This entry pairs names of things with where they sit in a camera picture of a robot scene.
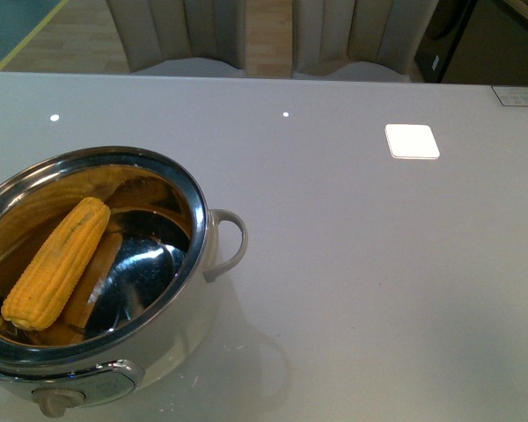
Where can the yellow corn cob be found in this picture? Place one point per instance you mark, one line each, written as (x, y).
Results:
(42, 291)

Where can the white electric cooking pot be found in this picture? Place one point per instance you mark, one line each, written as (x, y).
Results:
(147, 296)

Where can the right beige upholstered chair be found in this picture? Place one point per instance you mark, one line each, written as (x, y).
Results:
(357, 40)

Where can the beige upholstered chair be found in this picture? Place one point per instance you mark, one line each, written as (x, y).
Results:
(182, 38)
(357, 40)

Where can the left beige upholstered chair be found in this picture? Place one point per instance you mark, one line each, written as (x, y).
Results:
(182, 38)

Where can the dark cabinet appliance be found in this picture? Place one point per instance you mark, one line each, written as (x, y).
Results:
(441, 38)

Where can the blue label sticker on table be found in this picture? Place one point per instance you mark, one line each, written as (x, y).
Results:
(511, 95)

